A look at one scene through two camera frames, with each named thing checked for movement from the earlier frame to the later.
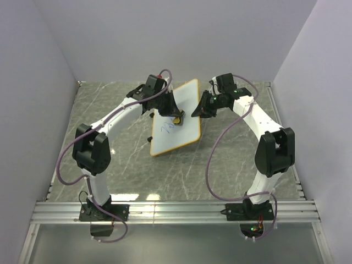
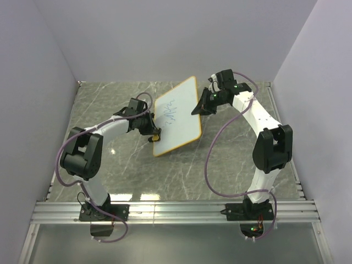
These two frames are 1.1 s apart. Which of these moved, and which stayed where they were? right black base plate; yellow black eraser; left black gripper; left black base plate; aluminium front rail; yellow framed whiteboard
Moved: left black gripper; yellow black eraser
Stayed: right black base plate; left black base plate; aluminium front rail; yellow framed whiteboard
